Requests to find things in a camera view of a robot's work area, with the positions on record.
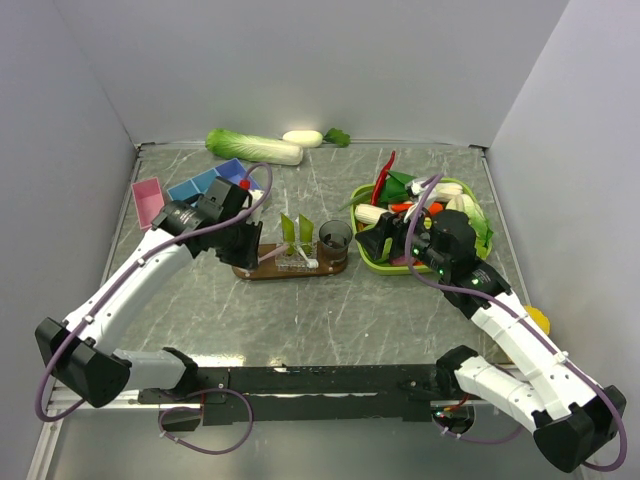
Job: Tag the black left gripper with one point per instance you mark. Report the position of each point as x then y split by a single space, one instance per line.
248 257

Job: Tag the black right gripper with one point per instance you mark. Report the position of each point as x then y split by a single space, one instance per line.
373 240

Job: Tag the dark glass cup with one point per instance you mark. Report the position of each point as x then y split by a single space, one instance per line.
335 237

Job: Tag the green toothpaste tube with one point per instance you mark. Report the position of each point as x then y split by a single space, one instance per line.
306 229
288 233

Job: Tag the clear textured plastic holder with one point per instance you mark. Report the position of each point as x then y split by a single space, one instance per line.
295 263

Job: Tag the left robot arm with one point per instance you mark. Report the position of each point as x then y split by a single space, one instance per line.
82 351

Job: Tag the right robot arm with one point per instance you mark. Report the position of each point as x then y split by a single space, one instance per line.
574 421

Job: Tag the yellow cabbage by arm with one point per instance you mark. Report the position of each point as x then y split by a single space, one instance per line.
537 320

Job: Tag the brown wooden tray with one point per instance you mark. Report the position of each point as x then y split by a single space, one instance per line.
268 270

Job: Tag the white celery stalk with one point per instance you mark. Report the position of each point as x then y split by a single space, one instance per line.
368 214

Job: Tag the green scallion leaf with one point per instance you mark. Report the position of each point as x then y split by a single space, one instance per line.
363 198

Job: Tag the red chili pepper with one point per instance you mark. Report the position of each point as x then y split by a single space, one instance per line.
381 179

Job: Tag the orange carrot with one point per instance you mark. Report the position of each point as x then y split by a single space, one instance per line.
432 208

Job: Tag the teal drawer box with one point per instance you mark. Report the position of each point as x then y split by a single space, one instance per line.
185 190

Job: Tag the purple drawer box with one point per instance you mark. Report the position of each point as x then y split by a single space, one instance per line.
232 170

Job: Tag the green plastic vegetable basket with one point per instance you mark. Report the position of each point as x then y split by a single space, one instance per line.
383 267

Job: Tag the bok choy in basket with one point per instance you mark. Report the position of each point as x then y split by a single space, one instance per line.
394 189

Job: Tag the napa cabbage on table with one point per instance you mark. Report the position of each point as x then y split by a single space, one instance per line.
229 144

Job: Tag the pink drawer box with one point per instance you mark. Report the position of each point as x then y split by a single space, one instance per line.
148 199

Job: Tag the napa cabbage in basket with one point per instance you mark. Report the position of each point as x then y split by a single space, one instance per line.
477 220

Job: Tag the white daikon radish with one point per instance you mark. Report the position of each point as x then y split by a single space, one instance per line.
314 139

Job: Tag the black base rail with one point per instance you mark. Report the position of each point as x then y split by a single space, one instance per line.
308 393

